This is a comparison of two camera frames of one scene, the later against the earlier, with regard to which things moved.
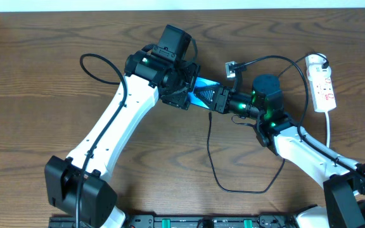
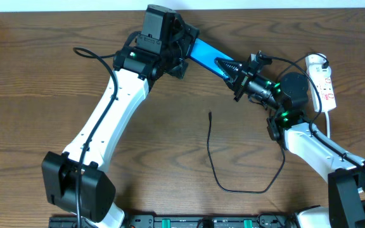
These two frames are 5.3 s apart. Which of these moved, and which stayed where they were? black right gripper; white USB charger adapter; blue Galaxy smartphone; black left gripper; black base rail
Moved: black right gripper; black left gripper; blue Galaxy smartphone
Stayed: white USB charger adapter; black base rail
